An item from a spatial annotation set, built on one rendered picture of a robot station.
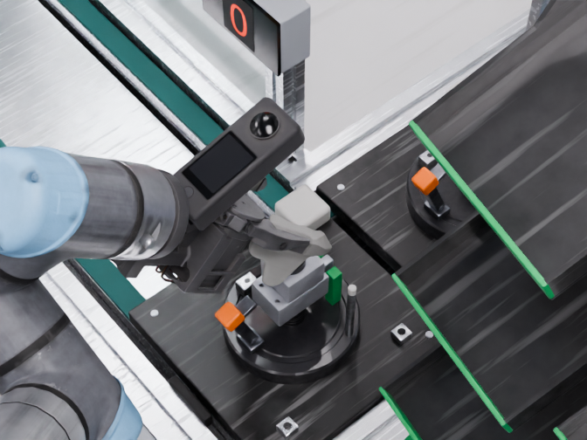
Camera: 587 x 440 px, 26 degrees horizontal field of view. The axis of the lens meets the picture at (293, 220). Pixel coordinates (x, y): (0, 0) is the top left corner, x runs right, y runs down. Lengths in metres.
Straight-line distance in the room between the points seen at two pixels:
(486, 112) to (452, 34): 0.98
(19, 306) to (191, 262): 0.16
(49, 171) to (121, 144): 0.66
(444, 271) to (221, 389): 0.45
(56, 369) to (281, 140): 0.25
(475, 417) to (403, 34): 0.82
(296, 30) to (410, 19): 0.54
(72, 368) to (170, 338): 0.36
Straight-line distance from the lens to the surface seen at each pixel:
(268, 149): 1.00
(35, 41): 1.66
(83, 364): 0.96
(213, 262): 1.04
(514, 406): 0.84
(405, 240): 1.37
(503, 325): 0.86
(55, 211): 0.87
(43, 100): 1.59
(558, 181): 0.72
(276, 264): 1.10
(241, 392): 1.27
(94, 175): 0.90
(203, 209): 0.99
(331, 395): 1.27
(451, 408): 1.00
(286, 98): 1.36
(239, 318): 1.20
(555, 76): 0.75
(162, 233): 0.96
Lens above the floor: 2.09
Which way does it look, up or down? 54 degrees down
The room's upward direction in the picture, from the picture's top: straight up
